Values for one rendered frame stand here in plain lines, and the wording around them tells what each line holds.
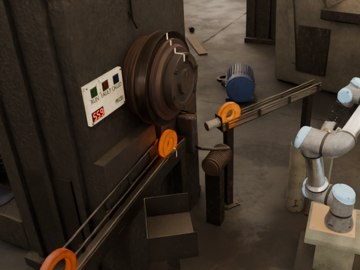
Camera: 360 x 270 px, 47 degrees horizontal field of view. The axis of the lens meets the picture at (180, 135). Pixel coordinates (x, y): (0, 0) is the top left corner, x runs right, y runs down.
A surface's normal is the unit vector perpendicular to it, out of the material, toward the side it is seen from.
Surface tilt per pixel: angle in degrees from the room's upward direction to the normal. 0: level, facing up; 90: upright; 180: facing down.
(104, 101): 90
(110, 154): 0
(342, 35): 90
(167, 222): 5
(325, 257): 90
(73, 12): 90
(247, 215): 0
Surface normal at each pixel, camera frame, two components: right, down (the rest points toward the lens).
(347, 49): -0.66, 0.40
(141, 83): -0.46, 0.19
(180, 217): -0.04, -0.82
